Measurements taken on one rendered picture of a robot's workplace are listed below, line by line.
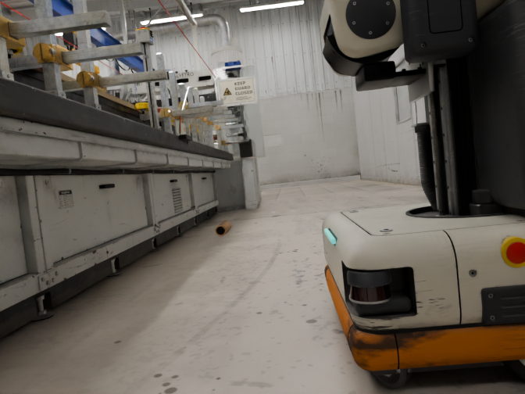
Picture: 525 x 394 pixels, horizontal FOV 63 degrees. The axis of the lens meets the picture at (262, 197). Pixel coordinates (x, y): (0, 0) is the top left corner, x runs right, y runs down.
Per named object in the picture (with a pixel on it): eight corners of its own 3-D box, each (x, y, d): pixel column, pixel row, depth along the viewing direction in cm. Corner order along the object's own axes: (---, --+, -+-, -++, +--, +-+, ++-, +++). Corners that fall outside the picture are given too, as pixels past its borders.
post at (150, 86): (161, 130, 229) (151, 44, 227) (158, 130, 224) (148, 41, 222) (152, 131, 229) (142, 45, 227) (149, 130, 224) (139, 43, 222)
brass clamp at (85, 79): (108, 91, 161) (107, 78, 161) (92, 84, 148) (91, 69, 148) (92, 93, 162) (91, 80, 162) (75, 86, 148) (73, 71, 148)
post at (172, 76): (183, 146, 280) (175, 71, 277) (182, 146, 276) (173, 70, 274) (178, 147, 280) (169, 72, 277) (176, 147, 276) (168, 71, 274)
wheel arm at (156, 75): (168, 82, 157) (166, 69, 157) (166, 80, 153) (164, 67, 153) (52, 95, 159) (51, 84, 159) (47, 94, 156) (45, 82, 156)
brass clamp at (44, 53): (75, 69, 136) (73, 54, 136) (52, 59, 123) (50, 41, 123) (56, 72, 137) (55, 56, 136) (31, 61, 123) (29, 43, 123)
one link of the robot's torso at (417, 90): (433, 100, 109) (424, 1, 108) (483, 75, 81) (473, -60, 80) (327, 112, 111) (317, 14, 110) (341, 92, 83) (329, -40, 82)
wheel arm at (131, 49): (144, 57, 132) (143, 43, 131) (141, 55, 128) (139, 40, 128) (8, 74, 134) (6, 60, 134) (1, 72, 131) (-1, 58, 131)
